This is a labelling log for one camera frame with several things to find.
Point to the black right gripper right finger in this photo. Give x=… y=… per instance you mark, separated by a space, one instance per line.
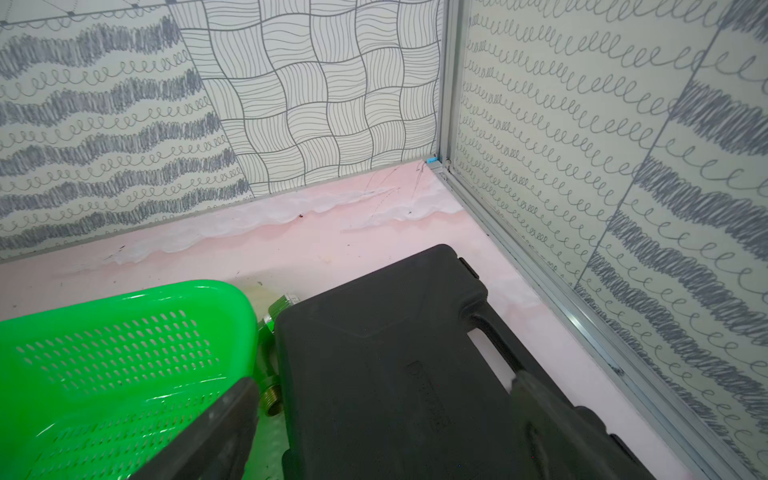
x=558 y=441

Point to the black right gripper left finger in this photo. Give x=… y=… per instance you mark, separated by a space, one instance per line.
x=216 y=445

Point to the green plastic basket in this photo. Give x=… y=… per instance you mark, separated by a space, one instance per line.
x=95 y=390

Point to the black plastic tool case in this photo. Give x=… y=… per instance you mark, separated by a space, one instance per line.
x=404 y=373

